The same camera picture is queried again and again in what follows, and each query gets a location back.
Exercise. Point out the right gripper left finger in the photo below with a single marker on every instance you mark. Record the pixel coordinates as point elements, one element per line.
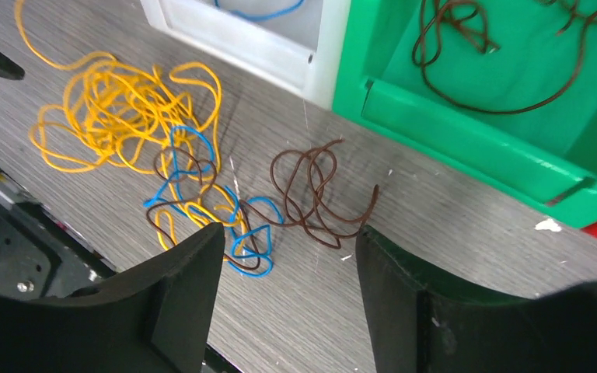
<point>154,317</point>

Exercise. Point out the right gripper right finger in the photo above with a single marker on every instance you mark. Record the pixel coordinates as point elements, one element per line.
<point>422,318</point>

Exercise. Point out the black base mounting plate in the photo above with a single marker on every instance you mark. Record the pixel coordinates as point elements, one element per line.
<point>41,256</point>

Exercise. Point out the green plastic bin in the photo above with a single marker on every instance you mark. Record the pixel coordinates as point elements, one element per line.
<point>503,91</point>

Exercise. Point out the white plastic bin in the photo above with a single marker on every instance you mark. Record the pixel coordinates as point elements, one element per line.
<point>295,45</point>

